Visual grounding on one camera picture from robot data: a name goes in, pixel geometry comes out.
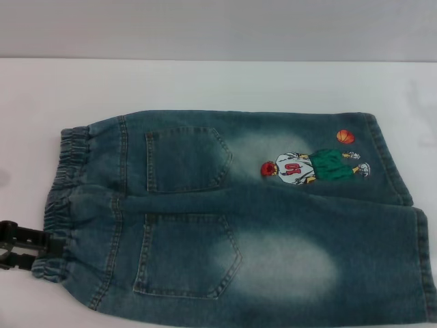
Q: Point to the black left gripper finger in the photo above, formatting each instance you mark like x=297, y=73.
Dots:
x=22, y=261
x=30, y=239

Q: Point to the blue denim shorts with cartoon print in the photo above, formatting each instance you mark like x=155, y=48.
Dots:
x=273, y=239

